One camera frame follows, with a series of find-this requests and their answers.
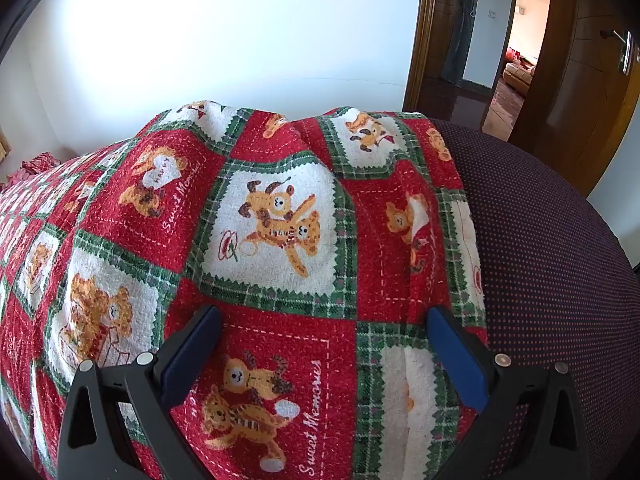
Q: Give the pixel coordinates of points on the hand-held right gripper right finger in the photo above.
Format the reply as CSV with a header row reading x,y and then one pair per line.
x,y
460,355

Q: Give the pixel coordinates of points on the dark dotted mattress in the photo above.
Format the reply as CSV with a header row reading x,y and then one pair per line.
x,y
540,240

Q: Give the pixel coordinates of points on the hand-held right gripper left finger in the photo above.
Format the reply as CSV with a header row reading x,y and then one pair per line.
x,y
192,355

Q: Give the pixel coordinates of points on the red bear printed blanket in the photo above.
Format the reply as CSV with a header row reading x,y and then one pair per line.
x,y
280,160

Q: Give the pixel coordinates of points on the brown wooden door frame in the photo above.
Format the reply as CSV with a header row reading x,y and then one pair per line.
x,y
420,60

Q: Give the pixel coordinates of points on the brown wooden door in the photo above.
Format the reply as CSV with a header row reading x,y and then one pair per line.
x,y
575,85

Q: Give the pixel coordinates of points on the tan sofa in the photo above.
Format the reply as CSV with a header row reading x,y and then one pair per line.
x,y
517,77

